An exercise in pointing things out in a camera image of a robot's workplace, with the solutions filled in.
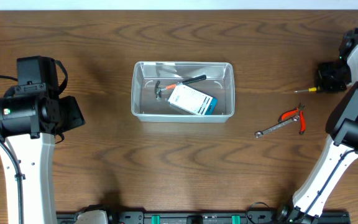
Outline screwdriver black yellow handle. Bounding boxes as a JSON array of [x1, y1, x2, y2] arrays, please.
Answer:
[[294, 87, 318, 93]]

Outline red handled pliers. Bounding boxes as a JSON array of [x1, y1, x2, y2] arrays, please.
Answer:
[[278, 103, 306, 134]]

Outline silver combination wrench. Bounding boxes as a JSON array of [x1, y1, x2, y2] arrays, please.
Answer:
[[254, 115, 300, 138]]

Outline small hammer black handle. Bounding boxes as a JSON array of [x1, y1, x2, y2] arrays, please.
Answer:
[[154, 75, 206, 100]]

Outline clear plastic container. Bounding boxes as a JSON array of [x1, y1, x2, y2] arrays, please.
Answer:
[[131, 62, 235, 123]]

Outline white blue card package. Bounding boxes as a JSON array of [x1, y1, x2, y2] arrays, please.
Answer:
[[168, 85, 218, 116]]

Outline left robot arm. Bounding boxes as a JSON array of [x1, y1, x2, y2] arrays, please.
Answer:
[[0, 56, 85, 223]]

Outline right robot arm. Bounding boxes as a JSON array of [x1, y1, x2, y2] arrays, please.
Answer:
[[270, 28, 358, 223]]

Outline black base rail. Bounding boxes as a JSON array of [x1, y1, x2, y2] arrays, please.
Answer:
[[57, 210, 351, 224]]

